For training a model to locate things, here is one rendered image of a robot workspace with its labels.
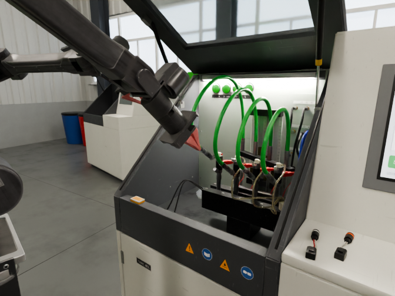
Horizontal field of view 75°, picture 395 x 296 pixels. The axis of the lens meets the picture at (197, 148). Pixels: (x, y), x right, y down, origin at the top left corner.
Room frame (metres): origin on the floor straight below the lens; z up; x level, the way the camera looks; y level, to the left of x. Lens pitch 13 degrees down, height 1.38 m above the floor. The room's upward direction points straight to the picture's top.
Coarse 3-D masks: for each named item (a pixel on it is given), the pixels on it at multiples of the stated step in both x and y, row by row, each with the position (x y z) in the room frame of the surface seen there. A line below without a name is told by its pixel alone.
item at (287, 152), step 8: (280, 112) 0.80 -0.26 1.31; (288, 112) 0.86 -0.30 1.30; (272, 120) 0.76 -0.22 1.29; (288, 120) 0.88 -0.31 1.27; (288, 128) 0.89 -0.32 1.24; (264, 136) 0.74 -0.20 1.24; (288, 136) 0.89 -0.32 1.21; (264, 144) 0.72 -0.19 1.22; (288, 144) 0.89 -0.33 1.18; (264, 152) 0.72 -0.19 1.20; (288, 152) 0.89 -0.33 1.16; (264, 160) 0.72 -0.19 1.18; (288, 160) 0.89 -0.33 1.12; (264, 168) 0.72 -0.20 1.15; (272, 176) 0.77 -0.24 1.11
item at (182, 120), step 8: (176, 112) 0.60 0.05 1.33; (184, 112) 0.66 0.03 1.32; (192, 112) 0.64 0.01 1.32; (160, 120) 0.59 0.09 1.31; (168, 120) 0.59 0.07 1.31; (176, 120) 0.60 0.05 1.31; (184, 120) 0.62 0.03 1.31; (192, 120) 0.62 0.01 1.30; (168, 128) 0.60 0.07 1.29; (176, 128) 0.60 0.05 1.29; (184, 128) 0.61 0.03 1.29; (168, 136) 0.62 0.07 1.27; (176, 136) 0.60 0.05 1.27; (176, 144) 0.59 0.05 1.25
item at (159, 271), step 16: (128, 240) 0.94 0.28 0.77; (128, 256) 0.94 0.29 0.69; (144, 256) 0.88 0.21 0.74; (160, 256) 0.82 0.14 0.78; (128, 272) 0.95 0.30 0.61; (144, 272) 0.88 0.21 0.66; (160, 272) 0.83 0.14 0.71; (176, 272) 0.78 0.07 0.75; (192, 272) 0.74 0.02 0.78; (128, 288) 0.95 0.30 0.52; (144, 288) 0.89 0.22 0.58; (160, 288) 0.83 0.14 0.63; (176, 288) 0.78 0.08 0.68; (192, 288) 0.74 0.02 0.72; (208, 288) 0.70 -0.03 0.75; (224, 288) 0.66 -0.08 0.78
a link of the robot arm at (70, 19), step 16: (16, 0) 0.41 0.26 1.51; (32, 0) 0.42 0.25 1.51; (48, 0) 0.44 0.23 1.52; (64, 0) 0.46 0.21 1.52; (32, 16) 0.44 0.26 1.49; (48, 16) 0.44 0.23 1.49; (64, 16) 0.45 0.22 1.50; (80, 16) 0.47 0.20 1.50; (64, 32) 0.45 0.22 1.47; (80, 32) 0.47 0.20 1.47; (96, 32) 0.49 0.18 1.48; (80, 48) 0.47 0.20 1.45; (96, 48) 0.49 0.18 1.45; (112, 48) 0.50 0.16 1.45; (96, 64) 0.50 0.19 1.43; (112, 64) 0.50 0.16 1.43; (128, 64) 0.52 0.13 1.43; (144, 64) 0.54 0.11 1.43; (112, 80) 0.55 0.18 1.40; (128, 80) 0.52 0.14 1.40
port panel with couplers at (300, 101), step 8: (296, 96) 1.08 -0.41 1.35; (304, 96) 1.06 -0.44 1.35; (312, 96) 1.05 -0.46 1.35; (296, 104) 1.08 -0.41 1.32; (304, 104) 1.06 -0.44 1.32; (312, 104) 1.04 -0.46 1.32; (296, 112) 1.08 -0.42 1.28; (304, 112) 1.06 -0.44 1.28; (312, 112) 1.04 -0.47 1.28; (296, 120) 1.08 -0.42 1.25; (304, 120) 1.06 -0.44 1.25; (296, 128) 1.08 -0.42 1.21; (304, 128) 1.06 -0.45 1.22; (296, 160) 1.07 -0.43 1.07
